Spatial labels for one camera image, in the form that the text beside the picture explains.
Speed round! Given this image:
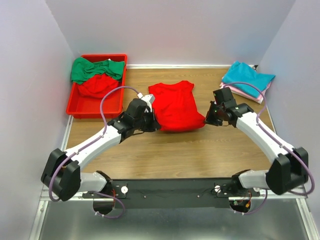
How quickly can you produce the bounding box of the red t shirt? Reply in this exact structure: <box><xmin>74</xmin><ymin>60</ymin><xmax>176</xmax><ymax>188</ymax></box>
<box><xmin>148</xmin><ymin>80</ymin><xmax>205</xmax><ymax>132</ymax></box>
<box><xmin>78</xmin><ymin>74</ymin><xmax>121</xmax><ymax>99</ymax></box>

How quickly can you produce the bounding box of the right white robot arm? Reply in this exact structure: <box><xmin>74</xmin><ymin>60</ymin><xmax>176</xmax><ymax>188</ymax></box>
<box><xmin>205</xmin><ymin>87</ymin><xmax>309</xmax><ymax>195</ymax></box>

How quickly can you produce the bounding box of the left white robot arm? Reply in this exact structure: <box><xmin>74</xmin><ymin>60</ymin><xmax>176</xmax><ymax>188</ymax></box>
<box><xmin>41</xmin><ymin>94</ymin><xmax>160</xmax><ymax>202</ymax></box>

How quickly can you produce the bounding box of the folded white t shirt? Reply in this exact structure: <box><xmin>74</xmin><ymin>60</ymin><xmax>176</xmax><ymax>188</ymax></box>
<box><xmin>253</xmin><ymin>94</ymin><xmax>264</xmax><ymax>104</ymax></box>

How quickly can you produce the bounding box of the folded pink t shirt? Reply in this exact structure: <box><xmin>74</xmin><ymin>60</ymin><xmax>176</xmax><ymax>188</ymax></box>
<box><xmin>229</xmin><ymin>84</ymin><xmax>263</xmax><ymax>104</ymax></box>

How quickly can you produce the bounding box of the folded teal t shirt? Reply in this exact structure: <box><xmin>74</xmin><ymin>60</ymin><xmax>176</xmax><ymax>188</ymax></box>
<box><xmin>222</xmin><ymin>61</ymin><xmax>276</xmax><ymax>99</ymax></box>

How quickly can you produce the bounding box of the red plastic bin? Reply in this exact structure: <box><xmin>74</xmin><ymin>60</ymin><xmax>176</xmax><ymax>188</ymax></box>
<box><xmin>66</xmin><ymin>53</ymin><xmax>128</xmax><ymax>119</ymax></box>

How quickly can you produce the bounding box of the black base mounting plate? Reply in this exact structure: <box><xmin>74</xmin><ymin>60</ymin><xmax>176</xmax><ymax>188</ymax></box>
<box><xmin>82</xmin><ymin>177</ymin><xmax>260</xmax><ymax>212</ymax></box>

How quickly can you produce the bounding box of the green t shirt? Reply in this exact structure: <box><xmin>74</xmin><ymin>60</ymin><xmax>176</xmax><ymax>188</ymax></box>
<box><xmin>70</xmin><ymin>57</ymin><xmax>125</xmax><ymax>85</ymax></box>

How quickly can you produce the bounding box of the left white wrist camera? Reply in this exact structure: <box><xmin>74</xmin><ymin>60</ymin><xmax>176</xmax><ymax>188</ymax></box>
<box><xmin>137</xmin><ymin>92</ymin><xmax>156</xmax><ymax>113</ymax></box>

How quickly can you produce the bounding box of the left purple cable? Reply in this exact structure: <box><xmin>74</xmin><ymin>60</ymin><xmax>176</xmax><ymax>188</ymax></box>
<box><xmin>48</xmin><ymin>85</ymin><xmax>141</xmax><ymax>219</ymax></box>

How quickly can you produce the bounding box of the purple cable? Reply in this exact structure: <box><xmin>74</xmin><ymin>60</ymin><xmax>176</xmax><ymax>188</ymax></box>
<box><xmin>222</xmin><ymin>81</ymin><xmax>316</xmax><ymax>216</ymax></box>
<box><xmin>48</xmin><ymin>85</ymin><xmax>141</xmax><ymax>219</ymax></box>

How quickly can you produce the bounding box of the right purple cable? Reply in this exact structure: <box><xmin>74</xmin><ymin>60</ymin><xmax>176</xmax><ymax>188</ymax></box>
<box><xmin>222</xmin><ymin>81</ymin><xmax>316</xmax><ymax>216</ymax></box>

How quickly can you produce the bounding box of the aluminium frame rail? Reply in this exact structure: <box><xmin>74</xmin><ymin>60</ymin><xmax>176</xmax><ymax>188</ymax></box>
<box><xmin>29</xmin><ymin>114</ymin><xmax>320</xmax><ymax>240</ymax></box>

